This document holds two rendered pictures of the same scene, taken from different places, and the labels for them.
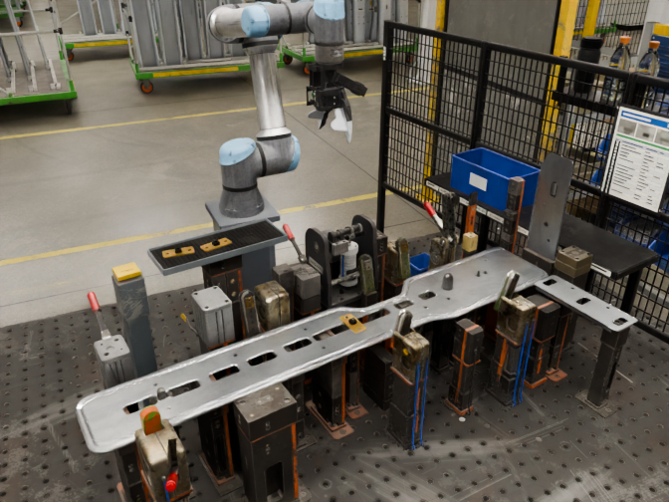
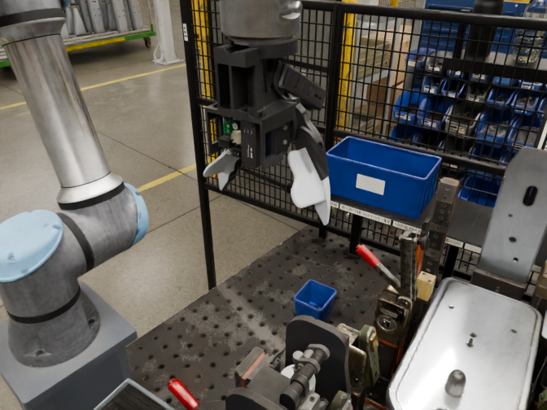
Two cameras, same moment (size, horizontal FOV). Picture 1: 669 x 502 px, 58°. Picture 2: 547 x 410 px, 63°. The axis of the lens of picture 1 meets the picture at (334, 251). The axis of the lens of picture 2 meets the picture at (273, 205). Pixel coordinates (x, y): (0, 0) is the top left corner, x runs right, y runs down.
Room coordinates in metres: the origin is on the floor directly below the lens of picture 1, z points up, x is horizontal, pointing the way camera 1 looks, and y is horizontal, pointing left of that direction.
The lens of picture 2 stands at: (1.19, 0.19, 1.73)
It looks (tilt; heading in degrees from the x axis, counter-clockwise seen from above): 31 degrees down; 336
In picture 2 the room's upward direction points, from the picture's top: straight up
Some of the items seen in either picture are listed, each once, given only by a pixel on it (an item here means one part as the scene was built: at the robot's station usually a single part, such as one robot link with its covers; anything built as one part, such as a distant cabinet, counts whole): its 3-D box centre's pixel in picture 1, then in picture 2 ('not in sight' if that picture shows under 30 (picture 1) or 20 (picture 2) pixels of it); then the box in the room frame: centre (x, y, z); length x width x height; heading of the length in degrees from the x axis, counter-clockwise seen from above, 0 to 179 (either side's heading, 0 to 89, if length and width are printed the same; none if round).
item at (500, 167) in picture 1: (493, 178); (380, 175); (2.15, -0.60, 1.10); 0.30 x 0.17 x 0.13; 33
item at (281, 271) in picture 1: (285, 325); not in sight; (1.48, 0.15, 0.90); 0.05 x 0.05 x 0.40; 33
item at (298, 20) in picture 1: (305, 17); not in sight; (1.68, 0.08, 1.74); 0.11 x 0.11 x 0.08; 29
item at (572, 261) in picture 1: (564, 301); (538, 328); (1.64, -0.74, 0.88); 0.08 x 0.08 x 0.36; 33
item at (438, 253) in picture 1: (439, 286); (385, 351); (1.74, -0.35, 0.88); 0.07 x 0.06 x 0.35; 33
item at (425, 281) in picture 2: (465, 282); (413, 334); (1.75, -0.44, 0.88); 0.04 x 0.04 x 0.36; 33
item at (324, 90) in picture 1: (327, 86); (258, 100); (1.60, 0.02, 1.58); 0.09 x 0.08 x 0.12; 123
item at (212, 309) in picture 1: (218, 360); not in sight; (1.31, 0.32, 0.90); 0.13 x 0.10 x 0.41; 33
